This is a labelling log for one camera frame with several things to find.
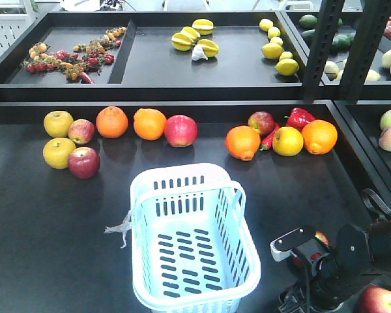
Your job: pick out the orange of pile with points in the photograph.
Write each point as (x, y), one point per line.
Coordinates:
(242, 142)
(319, 137)

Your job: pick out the red bell pepper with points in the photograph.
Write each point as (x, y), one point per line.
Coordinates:
(299, 118)

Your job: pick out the black wooden fruit stand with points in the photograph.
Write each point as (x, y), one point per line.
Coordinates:
(55, 256)

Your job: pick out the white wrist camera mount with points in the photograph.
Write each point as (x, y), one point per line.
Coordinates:
(282, 246)

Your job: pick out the red apple lower left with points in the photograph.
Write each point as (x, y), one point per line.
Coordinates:
(84, 162)

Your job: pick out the red apple beside oranges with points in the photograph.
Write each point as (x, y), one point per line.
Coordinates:
(180, 131)

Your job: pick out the yellow apple in pile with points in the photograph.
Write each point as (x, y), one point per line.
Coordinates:
(287, 142)

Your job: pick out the dark red apple front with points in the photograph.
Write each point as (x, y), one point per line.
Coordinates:
(297, 262)

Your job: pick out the orange far left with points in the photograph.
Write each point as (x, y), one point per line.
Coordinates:
(111, 122)

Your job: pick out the white garlic bulb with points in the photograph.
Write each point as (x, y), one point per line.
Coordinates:
(198, 53)

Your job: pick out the orange next to apple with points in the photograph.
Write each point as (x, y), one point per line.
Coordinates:
(149, 123)

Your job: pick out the dark red apple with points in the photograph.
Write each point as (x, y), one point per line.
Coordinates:
(262, 122)
(297, 262)

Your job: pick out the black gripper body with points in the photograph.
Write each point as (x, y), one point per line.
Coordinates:
(322, 286)

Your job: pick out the yellow apple upper left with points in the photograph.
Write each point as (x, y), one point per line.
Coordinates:
(57, 123)

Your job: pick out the cherry tomato vine pile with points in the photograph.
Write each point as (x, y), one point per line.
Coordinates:
(77, 64)

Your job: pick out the light blue plastic basket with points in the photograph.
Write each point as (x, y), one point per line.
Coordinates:
(191, 247)

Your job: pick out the orange left of pile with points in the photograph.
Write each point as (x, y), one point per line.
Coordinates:
(242, 142)

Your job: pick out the orange right of pile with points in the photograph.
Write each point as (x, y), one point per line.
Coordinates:
(319, 137)

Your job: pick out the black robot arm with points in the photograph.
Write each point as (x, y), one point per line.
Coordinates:
(365, 252)

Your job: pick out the yellow apple lower left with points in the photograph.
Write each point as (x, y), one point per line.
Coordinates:
(56, 152)

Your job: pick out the small red chili pepper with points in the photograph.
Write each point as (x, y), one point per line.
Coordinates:
(266, 143)

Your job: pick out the small red apple left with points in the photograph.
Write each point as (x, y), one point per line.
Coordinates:
(81, 131)

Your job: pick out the red apple bottom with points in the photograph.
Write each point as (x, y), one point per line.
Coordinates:
(375, 300)

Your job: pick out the dark red apple in pile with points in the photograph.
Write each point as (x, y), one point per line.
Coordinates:
(262, 122)

